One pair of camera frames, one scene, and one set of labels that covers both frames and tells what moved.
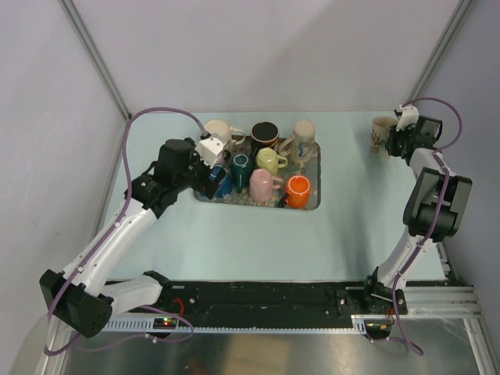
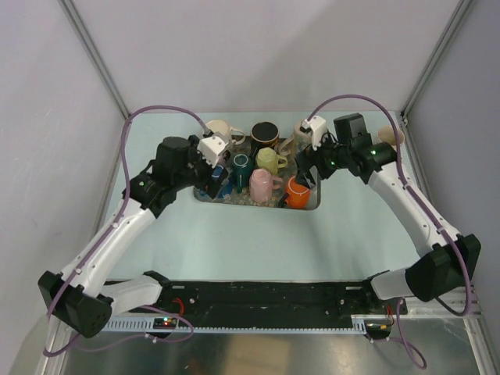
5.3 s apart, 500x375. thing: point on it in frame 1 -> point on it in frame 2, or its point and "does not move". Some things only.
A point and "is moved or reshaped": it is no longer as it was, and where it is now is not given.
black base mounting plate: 278,299 does not move
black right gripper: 394,135 -> 310,158
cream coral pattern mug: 380,128 is moved or reshaped
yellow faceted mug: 267,158 does not move
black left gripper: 205,186 does not move
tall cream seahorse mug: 300,145 does not move
